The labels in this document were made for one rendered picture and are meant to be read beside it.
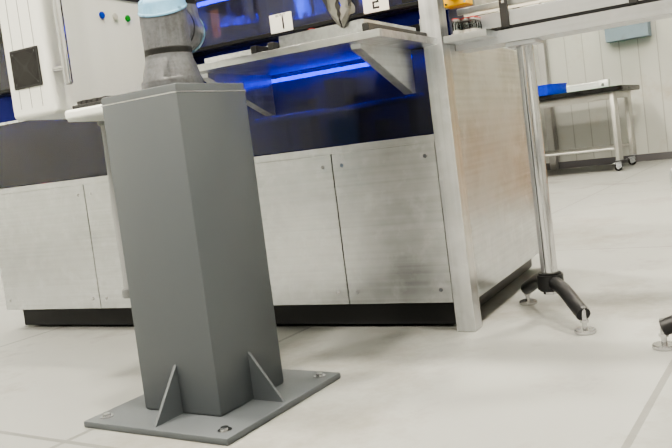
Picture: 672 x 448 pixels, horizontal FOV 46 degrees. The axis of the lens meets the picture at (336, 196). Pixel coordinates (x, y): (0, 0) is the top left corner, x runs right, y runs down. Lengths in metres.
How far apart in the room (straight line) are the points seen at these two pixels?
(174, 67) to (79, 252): 1.46
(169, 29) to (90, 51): 0.68
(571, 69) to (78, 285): 7.29
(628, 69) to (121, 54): 7.41
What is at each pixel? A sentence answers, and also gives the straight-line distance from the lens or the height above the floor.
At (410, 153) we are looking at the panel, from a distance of 2.39.
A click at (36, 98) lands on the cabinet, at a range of 2.51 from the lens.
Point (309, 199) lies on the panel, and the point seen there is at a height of 0.44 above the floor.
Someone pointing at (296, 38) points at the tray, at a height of 0.90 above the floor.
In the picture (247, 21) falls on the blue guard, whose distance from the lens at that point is 2.68.
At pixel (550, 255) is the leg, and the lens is 2.46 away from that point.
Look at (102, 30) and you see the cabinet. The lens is 2.66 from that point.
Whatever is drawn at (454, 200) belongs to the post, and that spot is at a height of 0.40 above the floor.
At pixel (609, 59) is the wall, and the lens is 9.50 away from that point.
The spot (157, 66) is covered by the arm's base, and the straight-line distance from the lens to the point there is 1.94.
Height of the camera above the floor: 0.60
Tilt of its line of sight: 4 degrees down
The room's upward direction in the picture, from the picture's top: 7 degrees counter-clockwise
